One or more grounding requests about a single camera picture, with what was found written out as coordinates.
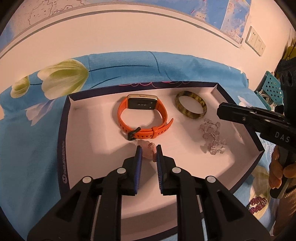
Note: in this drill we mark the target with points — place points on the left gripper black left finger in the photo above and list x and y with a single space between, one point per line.
123 181

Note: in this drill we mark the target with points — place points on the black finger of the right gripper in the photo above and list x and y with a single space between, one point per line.
265 122

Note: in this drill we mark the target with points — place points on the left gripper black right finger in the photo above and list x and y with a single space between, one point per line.
174 180

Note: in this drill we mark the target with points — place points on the orange smartwatch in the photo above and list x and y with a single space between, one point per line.
142 116

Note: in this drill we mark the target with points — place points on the right hand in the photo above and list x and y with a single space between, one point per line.
277 172

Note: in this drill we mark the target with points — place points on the white tray with navy rim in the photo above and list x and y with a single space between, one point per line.
90 143

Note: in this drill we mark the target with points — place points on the blue floral bedsheet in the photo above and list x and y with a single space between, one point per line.
29 129

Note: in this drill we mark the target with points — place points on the white wall socket panel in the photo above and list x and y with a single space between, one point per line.
255 42

